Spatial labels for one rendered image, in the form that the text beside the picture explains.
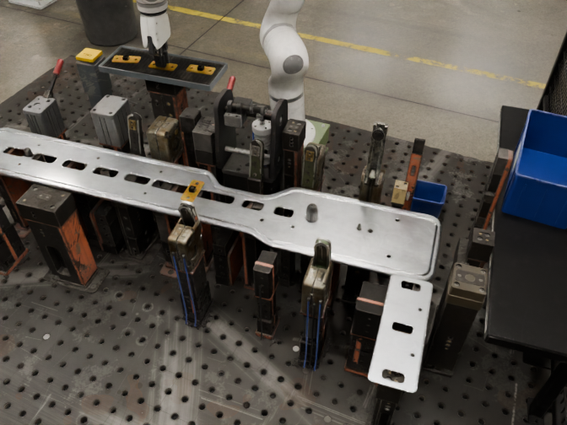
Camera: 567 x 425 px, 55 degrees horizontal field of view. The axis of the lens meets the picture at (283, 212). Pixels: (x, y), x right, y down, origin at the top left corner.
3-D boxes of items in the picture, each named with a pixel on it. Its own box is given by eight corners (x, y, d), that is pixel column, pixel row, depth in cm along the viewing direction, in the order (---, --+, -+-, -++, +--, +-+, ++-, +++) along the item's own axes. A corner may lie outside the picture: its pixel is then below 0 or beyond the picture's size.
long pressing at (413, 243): (-48, 170, 159) (-51, 166, 158) (2, 126, 174) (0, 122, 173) (432, 286, 129) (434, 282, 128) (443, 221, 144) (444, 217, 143)
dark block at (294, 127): (282, 235, 180) (282, 131, 150) (288, 221, 184) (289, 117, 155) (296, 239, 178) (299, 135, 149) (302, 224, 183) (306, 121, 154)
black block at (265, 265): (248, 341, 152) (243, 274, 131) (261, 310, 159) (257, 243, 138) (276, 348, 150) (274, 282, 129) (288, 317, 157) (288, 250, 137)
